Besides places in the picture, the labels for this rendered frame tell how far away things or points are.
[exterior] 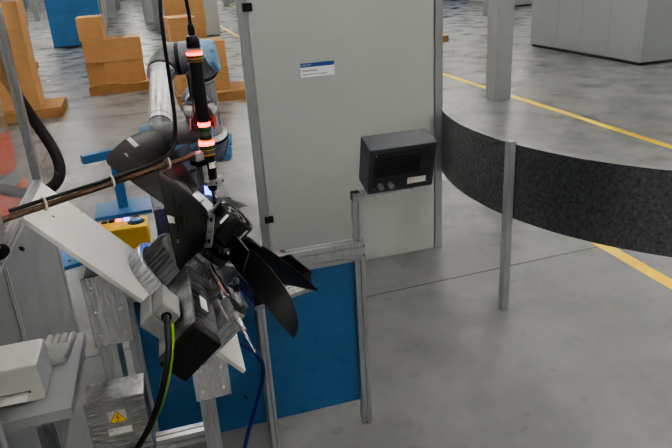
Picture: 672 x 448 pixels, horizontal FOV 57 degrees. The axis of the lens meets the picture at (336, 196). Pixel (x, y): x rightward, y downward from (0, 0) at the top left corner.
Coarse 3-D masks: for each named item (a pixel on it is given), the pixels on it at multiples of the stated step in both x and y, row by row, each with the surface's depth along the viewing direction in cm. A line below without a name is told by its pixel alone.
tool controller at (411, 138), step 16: (368, 144) 220; (384, 144) 220; (400, 144) 220; (416, 144) 221; (432, 144) 223; (368, 160) 220; (384, 160) 220; (400, 160) 222; (416, 160) 224; (432, 160) 227; (368, 176) 223; (384, 176) 224; (400, 176) 226; (416, 176) 228; (432, 176) 231; (368, 192) 227
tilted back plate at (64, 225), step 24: (48, 192) 159; (24, 216) 139; (48, 216) 148; (72, 216) 159; (48, 240) 141; (72, 240) 148; (96, 240) 159; (120, 240) 171; (96, 264) 148; (120, 264) 158; (120, 288) 149; (240, 360) 170
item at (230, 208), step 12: (216, 204) 168; (228, 204) 172; (216, 216) 165; (228, 216) 164; (240, 216) 172; (216, 228) 164; (228, 228) 164; (240, 228) 165; (252, 228) 170; (216, 240) 165; (228, 240) 165; (204, 252) 163; (216, 252) 166
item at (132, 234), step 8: (144, 216) 213; (104, 224) 208; (112, 224) 208; (120, 224) 207; (128, 224) 207; (136, 224) 206; (144, 224) 206; (112, 232) 203; (120, 232) 204; (128, 232) 204; (136, 232) 205; (144, 232) 206; (128, 240) 205; (136, 240) 206; (144, 240) 207
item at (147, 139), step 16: (128, 144) 165; (144, 144) 168; (160, 144) 172; (112, 160) 159; (128, 160) 162; (144, 160) 165; (144, 176) 163; (176, 176) 168; (160, 192) 164; (192, 192) 169
